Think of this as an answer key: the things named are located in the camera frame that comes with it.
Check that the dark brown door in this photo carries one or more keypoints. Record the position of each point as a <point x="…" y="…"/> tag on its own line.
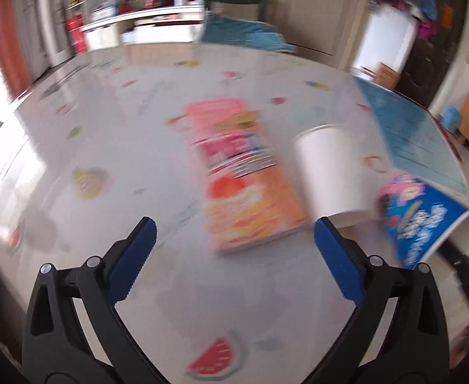
<point x="430" y="56"/>

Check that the blue instant noodle cup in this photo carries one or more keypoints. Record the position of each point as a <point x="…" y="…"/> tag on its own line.
<point x="418" y="224"/>

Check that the beige door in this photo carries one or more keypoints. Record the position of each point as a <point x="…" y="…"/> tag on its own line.
<point x="318" y="8"/>

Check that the white paper cup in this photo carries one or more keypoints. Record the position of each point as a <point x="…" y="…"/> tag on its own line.
<point x="330" y="172"/>

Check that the chair with blue quilted cushion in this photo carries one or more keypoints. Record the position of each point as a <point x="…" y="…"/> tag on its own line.
<point x="242" y="34"/>

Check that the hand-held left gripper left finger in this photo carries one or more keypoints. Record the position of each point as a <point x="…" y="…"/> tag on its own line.
<point x="132" y="260"/>

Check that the orange curtain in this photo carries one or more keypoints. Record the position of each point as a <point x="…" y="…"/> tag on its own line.
<point x="8" y="40"/>

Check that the red boxes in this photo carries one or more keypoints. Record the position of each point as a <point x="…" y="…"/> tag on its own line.
<point x="76" y="34"/>

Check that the cardboard box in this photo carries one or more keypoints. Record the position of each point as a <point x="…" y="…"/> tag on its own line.
<point x="386" y="76"/>

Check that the pink snack box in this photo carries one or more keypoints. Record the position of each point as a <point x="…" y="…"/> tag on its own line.
<point x="238" y="176"/>

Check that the blue bag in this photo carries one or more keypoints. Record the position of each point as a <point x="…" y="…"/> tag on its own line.
<point x="450" y="118"/>

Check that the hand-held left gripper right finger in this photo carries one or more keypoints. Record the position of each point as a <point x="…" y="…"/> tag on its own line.
<point x="338" y="264"/>

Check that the blue grid mat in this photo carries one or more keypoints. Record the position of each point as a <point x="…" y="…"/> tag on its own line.
<point x="414" y="136"/>

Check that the white television stand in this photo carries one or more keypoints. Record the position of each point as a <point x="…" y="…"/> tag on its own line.
<point x="146" y="24"/>

